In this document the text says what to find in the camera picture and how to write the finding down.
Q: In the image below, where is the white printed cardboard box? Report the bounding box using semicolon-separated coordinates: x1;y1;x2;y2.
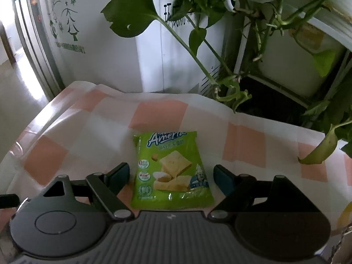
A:
328;225;352;264

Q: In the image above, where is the yellow snack packet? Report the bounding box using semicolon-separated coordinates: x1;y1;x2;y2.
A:
337;202;352;229

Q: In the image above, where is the green cracker bag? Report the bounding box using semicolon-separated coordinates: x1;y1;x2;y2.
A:
131;131;214;210

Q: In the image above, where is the white refrigerator with tree print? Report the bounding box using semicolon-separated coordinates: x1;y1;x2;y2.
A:
8;0;229;100

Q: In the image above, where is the green pothos plant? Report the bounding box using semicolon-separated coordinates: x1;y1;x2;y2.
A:
100;0;352;166

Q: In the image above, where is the pink checkered tablecloth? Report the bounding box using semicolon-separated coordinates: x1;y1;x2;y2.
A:
1;81;351;244

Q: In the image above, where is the white metal plant rack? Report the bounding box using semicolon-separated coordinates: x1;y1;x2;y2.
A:
219;0;351;108

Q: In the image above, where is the lower white plant pot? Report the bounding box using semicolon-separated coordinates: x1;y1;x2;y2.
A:
259;23;345;98

